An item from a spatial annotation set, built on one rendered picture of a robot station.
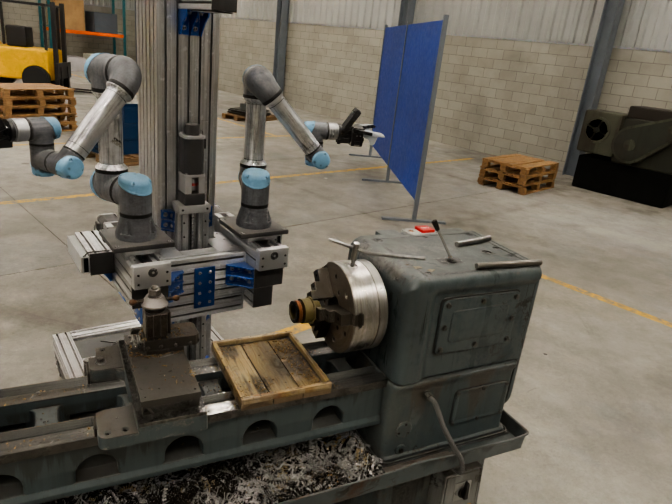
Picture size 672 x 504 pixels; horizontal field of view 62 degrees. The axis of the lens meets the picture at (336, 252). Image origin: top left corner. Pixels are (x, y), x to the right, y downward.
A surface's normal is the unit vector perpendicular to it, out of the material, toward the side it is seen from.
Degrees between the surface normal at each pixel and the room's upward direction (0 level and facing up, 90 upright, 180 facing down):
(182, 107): 90
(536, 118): 90
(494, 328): 90
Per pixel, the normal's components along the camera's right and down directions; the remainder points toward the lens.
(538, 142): -0.73, 0.17
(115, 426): 0.11, -0.93
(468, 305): 0.43, 0.36
